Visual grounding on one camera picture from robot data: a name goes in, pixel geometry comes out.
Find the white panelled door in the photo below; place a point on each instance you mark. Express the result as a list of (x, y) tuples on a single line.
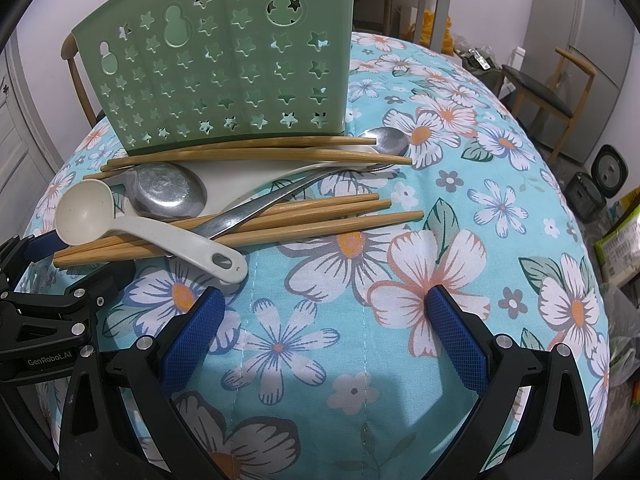
[(15, 150)]

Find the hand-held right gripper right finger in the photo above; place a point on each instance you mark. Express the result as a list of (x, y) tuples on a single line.
[(455, 340)]

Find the dark green bag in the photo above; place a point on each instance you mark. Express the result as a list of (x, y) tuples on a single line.
[(480, 72)]

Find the white wall box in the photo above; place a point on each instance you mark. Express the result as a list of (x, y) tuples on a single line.
[(517, 60)]

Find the yellow green package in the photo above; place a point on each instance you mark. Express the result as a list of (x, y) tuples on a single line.
[(622, 250)]

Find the yellow plastic bag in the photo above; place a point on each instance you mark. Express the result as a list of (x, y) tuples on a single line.
[(435, 30)]

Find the white plastic bag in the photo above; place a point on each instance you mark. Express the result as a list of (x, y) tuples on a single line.
[(622, 350)]

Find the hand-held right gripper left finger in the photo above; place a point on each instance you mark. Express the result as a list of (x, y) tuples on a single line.
[(192, 340)]

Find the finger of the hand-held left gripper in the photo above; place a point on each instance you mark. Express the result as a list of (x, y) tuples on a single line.
[(42, 246), (107, 282)]

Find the cream plastic soup ladle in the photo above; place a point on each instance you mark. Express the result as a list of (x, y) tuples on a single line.
[(85, 210)]

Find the wooden chair black seat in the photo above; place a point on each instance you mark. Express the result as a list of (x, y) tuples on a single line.
[(540, 90), (70, 52)]

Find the white scalloped rice paddle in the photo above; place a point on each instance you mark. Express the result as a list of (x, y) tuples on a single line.
[(240, 180)]

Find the blue floral tablecloth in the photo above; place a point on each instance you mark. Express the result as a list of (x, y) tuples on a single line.
[(450, 210)]

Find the black round pot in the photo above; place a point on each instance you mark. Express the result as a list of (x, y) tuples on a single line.
[(585, 195)]

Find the small metal spoon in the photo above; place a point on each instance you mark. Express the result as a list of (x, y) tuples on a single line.
[(387, 140)]

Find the black white rice cooker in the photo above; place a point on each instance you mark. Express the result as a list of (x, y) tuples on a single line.
[(610, 170)]

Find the large metal spoon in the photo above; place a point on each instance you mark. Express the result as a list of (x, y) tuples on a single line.
[(170, 190)]

